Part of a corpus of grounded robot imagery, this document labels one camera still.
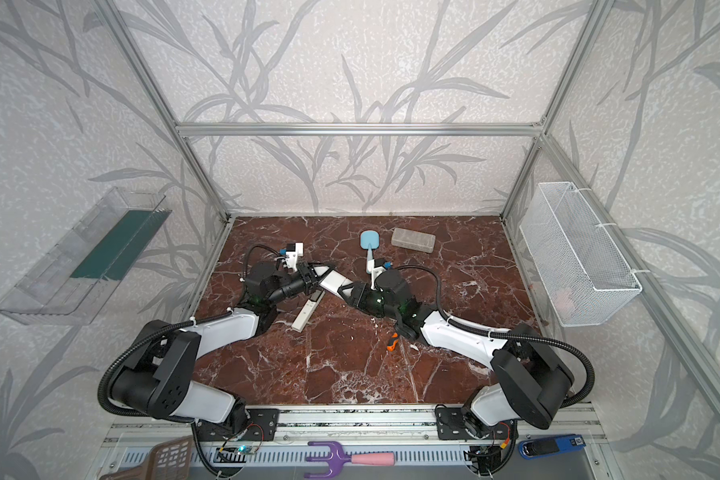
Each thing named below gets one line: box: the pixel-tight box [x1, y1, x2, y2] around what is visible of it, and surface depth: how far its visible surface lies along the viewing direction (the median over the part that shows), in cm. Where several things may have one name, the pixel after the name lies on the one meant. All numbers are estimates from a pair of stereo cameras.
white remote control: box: [314, 266, 353, 297], surface depth 80 cm
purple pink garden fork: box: [304, 442, 396, 479], surface depth 71 cm
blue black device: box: [518, 434, 586, 460], surface depth 70 cm
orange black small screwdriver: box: [386, 332, 399, 352], surface depth 88 cm
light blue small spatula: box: [360, 230, 380, 261], surface depth 114 cm
